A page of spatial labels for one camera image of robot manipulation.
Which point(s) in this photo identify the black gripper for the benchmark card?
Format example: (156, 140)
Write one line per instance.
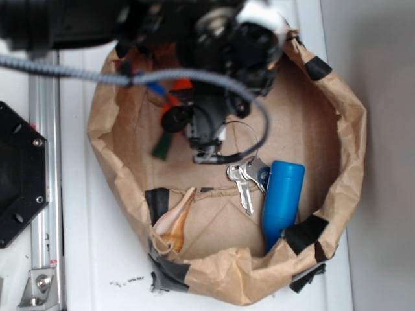
(244, 43)

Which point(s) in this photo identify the orange toy carrot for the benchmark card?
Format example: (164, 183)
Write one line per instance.
(174, 116)

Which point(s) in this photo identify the silver key bunch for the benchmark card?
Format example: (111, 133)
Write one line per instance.
(251, 169)

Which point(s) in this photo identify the blue plastic bottle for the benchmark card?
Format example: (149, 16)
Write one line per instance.
(281, 200)

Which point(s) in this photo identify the brown paper bag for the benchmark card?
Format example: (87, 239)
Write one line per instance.
(317, 121)

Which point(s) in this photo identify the seashell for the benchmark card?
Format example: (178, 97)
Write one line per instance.
(170, 227)

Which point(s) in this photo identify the aluminium rail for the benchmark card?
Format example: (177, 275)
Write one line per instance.
(47, 238)

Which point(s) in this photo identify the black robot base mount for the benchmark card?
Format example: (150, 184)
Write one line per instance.
(23, 174)

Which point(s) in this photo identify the metal corner bracket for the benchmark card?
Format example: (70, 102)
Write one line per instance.
(41, 291)

